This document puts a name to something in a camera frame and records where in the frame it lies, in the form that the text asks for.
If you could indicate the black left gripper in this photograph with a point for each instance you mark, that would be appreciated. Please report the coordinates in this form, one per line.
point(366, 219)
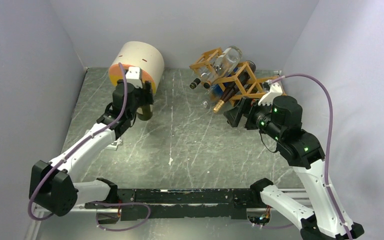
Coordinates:
point(147, 98)

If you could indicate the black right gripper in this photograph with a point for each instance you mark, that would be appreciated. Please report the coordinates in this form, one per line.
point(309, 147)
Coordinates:
point(234, 114)

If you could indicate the dark green wine bottle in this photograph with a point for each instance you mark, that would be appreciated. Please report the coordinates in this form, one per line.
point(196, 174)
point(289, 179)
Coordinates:
point(145, 112)

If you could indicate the large clear glass bottle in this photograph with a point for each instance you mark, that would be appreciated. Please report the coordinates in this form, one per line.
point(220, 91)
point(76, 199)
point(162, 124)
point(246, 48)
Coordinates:
point(223, 65)

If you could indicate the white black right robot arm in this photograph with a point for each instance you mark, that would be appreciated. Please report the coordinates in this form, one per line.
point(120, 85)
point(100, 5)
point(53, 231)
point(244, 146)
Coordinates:
point(281, 120)

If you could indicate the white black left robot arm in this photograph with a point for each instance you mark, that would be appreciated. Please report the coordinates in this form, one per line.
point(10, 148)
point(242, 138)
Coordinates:
point(54, 185)

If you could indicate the blue labelled clear bottle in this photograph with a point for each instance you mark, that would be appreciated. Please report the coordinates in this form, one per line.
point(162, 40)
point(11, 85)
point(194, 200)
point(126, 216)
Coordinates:
point(216, 92)

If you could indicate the wooden wine rack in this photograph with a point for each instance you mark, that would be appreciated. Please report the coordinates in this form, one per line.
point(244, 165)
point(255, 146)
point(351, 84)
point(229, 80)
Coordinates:
point(227, 78)

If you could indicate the dark bottle gold foil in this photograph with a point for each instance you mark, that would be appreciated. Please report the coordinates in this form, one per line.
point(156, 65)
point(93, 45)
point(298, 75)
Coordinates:
point(231, 91)

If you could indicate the clear bottle black cap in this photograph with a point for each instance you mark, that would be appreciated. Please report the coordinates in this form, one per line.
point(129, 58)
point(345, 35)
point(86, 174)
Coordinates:
point(206, 77)

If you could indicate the white orange yellow bread box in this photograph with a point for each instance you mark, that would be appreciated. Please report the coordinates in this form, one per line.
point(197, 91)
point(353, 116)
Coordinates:
point(142, 55)

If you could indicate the clear plastic packet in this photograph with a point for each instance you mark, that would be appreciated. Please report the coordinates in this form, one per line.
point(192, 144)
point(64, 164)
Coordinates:
point(114, 145)

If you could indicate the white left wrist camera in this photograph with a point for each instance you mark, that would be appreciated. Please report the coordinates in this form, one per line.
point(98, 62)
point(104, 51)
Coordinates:
point(134, 76)

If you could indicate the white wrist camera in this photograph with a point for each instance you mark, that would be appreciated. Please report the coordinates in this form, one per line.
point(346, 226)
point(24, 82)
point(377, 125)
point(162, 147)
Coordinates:
point(274, 90)
point(134, 76)

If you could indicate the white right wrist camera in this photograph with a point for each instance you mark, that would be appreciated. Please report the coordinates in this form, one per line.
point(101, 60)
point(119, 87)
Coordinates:
point(274, 90)

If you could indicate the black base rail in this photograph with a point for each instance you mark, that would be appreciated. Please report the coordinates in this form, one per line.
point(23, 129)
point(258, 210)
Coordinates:
point(235, 203)

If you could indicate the aluminium frame rail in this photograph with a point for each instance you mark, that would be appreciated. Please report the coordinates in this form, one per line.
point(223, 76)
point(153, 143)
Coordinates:
point(46, 210)

